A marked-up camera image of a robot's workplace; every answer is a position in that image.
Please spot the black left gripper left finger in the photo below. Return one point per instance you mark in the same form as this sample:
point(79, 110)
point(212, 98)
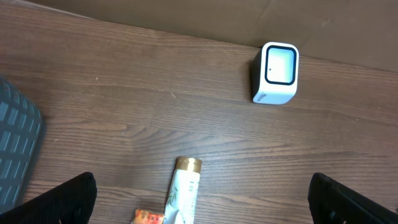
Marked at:
point(69, 203)

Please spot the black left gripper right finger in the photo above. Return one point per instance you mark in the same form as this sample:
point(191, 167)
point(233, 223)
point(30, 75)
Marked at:
point(331, 202)

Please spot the small orange packet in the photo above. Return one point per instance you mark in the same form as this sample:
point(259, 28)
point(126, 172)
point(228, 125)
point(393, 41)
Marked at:
point(147, 217)

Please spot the white tube with gold cap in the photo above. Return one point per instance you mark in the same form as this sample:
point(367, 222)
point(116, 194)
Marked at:
point(182, 200)

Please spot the white barcode scanner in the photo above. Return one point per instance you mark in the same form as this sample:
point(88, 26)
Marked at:
point(274, 74)

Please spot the grey plastic shopping basket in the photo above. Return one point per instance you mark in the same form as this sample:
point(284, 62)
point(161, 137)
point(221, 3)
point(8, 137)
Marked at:
point(21, 135)

